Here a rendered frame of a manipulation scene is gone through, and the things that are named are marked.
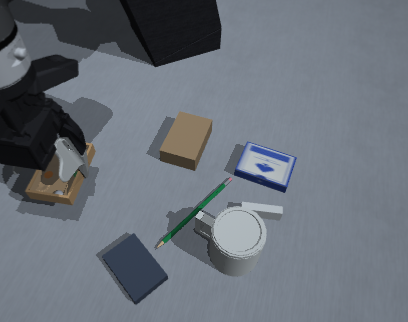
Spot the green pencil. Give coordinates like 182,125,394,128
159,177,232,246

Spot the wooden ball maze puzzle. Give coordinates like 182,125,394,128
25,143,96,205

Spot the brown rectangular box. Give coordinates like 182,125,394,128
159,111,212,171

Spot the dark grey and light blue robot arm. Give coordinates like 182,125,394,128
0,0,79,95

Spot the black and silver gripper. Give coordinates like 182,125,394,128
0,62,89,182

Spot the grey mug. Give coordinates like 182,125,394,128
195,206,267,277

